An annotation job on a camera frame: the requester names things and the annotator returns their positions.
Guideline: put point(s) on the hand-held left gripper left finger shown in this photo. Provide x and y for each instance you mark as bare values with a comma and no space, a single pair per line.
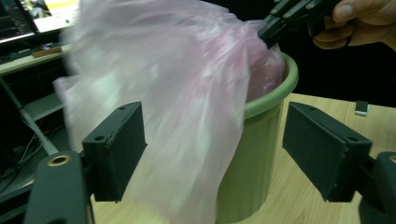
115,149

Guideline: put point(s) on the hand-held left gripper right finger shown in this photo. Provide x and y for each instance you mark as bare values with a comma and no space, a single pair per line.
323,149

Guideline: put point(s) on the green plastic bin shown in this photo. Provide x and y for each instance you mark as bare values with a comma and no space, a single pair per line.
255,155

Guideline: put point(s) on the pink plastic bag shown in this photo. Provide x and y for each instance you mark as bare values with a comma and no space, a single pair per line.
174,93

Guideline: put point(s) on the grey tape strip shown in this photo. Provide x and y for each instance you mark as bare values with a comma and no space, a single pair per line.
361,109

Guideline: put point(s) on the brown flat block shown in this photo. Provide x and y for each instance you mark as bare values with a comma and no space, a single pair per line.
46,52

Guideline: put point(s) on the grey desk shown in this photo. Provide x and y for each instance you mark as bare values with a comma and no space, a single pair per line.
21,63

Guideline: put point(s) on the bright white panel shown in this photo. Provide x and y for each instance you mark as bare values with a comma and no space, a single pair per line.
56,18

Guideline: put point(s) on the dark monitor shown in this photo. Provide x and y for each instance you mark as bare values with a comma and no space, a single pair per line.
14,18

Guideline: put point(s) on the grey metal desk frame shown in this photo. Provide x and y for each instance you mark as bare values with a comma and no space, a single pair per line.
40,107

